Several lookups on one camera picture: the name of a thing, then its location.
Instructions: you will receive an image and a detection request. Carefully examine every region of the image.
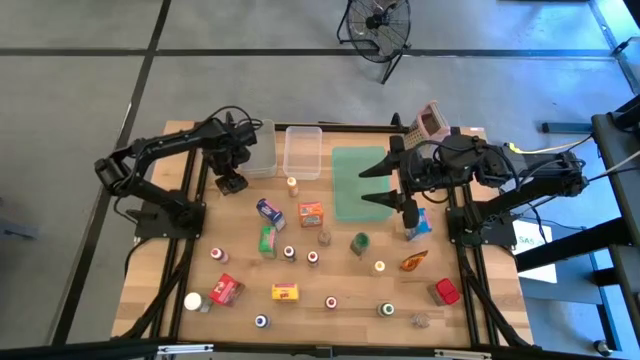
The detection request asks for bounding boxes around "pink metal box grater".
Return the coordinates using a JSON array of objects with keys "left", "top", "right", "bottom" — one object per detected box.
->
[{"left": 403, "top": 99, "right": 452, "bottom": 157}]

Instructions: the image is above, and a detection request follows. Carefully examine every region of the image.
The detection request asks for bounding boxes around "yellow power cable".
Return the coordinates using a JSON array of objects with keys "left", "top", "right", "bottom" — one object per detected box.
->
[{"left": 503, "top": 133, "right": 596, "bottom": 156}]

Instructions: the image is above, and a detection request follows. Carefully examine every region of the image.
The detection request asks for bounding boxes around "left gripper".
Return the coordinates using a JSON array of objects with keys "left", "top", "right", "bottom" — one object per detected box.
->
[{"left": 209, "top": 142, "right": 253, "bottom": 197}]

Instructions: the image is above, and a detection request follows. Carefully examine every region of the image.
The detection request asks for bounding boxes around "white-lid spice jar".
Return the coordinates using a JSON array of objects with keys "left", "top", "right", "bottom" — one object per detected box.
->
[{"left": 183, "top": 291, "right": 214, "bottom": 314}]

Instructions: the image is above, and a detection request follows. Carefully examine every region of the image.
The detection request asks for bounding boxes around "black metal workbench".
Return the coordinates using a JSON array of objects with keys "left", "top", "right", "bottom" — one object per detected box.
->
[{"left": 514, "top": 92, "right": 640, "bottom": 351}]

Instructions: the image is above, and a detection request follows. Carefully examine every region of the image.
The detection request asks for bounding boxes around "orange snack packet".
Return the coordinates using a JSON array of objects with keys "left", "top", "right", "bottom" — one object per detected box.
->
[{"left": 399, "top": 249, "right": 430, "bottom": 273}]

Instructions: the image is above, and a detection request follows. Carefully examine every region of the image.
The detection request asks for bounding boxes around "green cereal box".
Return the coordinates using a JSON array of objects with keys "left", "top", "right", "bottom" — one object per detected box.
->
[{"left": 257, "top": 225, "right": 279, "bottom": 260}]

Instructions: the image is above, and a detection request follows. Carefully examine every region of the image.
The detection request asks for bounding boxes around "red cereal box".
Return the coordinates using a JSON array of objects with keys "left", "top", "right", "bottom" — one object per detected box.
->
[{"left": 207, "top": 272, "right": 246, "bottom": 308}]

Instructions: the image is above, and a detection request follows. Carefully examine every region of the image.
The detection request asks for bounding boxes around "orange snack box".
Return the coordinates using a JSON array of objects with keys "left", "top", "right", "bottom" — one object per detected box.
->
[{"left": 297, "top": 200, "right": 325, "bottom": 229}]

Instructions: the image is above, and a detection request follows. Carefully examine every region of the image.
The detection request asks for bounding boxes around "dark blue cereal box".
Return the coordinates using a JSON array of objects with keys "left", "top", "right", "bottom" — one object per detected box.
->
[{"left": 255, "top": 197, "right": 288, "bottom": 232}]

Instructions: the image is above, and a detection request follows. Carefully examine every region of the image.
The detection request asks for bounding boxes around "black floor fan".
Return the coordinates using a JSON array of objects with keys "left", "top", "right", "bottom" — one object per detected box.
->
[{"left": 335, "top": 0, "right": 413, "bottom": 85}]

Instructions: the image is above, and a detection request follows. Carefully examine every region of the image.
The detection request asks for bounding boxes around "grey floor object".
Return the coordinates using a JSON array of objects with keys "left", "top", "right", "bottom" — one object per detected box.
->
[{"left": 0, "top": 197, "right": 40, "bottom": 242}]

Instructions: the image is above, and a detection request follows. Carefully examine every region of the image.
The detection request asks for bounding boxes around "clear plastic bin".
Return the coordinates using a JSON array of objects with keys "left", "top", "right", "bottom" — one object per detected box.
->
[{"left": 282, "top": 125, "right": 323, "bottom": 181}]

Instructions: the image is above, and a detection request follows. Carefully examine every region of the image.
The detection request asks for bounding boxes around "teal plastic tray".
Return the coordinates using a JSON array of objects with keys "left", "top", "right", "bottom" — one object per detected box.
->
[{"left": 331, "top": 145, "right": 395, "bottom": 223}]

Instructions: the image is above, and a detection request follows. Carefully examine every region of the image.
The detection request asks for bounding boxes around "white paper sheet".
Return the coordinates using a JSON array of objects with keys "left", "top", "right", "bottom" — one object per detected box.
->
[{"left": 512, "top": 219, "right": 558, "bottom": 285}]

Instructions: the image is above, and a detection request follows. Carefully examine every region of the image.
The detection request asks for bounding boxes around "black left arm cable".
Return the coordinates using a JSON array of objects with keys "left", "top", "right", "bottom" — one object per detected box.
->
[{"left": 205, "top": 104, "right": 265, "bottom": 132}]

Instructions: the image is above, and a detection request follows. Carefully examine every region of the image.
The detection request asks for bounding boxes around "frosted white plastic bin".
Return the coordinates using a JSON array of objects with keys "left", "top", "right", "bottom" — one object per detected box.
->
[{"left": 238, "top": 118, "right": 278, "bottom": 180}]

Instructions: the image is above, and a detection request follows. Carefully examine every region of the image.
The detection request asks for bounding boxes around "dark metal floor bar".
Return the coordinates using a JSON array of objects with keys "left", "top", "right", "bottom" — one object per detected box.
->
[{"left": 541, "top": 121, "right": 595, "bottom": 135}]

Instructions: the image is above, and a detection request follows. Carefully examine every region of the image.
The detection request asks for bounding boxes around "silver metal bracket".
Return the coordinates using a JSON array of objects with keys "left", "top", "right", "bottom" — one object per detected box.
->
[
  {"left": 433, "top": 348, "right": 492, "bottom": 360},
  {"left": 156, "top": 343, "right": 215, "bottom": 356}
]

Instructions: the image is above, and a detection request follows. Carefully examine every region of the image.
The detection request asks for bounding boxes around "black gantry crossbar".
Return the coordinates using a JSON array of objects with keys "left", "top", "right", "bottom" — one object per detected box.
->
[{"left": 0, "top": 337, "right": 640, "bottom": 360}]

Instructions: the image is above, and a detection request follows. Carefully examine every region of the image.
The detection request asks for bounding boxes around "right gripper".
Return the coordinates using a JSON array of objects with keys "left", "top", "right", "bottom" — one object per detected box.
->
[{"left": 358, "top": 135, "right": 444, "bottom": 230}]

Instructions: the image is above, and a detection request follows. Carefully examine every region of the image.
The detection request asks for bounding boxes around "yellow Corn Pops box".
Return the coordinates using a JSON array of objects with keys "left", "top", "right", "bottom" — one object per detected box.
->
[{"left": 271, "top": 282, "right": 300, "bottom": 303}]

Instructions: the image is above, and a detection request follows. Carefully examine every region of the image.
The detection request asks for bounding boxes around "white cable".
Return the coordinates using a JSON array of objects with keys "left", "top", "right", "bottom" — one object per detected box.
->
[{"left": 587, "top": 149, "right": 640, "bottom": 181}]

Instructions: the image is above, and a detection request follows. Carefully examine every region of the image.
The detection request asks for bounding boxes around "black aluminium table frame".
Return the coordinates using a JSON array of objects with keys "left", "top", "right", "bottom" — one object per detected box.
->
[{"left": 110, "top": 110, "right": 535, "bottom": 351}]

